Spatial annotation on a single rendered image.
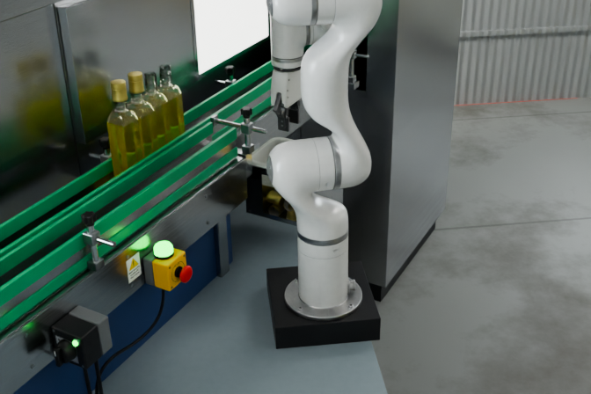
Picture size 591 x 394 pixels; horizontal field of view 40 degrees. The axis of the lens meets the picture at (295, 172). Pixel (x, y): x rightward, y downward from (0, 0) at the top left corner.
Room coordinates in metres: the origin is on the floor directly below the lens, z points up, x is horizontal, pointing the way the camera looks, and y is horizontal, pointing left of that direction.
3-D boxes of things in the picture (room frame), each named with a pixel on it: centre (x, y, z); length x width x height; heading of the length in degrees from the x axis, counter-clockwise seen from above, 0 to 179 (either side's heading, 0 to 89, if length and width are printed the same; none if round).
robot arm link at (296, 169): (1.60, -0.03, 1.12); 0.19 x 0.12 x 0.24; 102
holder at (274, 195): (1.99, 0.03, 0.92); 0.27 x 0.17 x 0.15; 61
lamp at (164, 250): (1.52, 0.30, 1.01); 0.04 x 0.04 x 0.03
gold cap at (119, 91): (1.73, 0.40, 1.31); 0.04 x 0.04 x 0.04
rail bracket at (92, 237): (1.38, 0.40, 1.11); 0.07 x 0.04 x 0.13; 61
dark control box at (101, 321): (1.27, 0.43, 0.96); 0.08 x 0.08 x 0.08; 61
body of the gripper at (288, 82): (1.96, 0.02, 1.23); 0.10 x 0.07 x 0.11; 152
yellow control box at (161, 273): (1.52, 0.30, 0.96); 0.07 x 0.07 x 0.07; 61
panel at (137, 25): (2.18, 0.30, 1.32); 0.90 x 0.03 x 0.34; 151
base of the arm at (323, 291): (1.60, -0.06, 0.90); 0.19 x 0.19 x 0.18
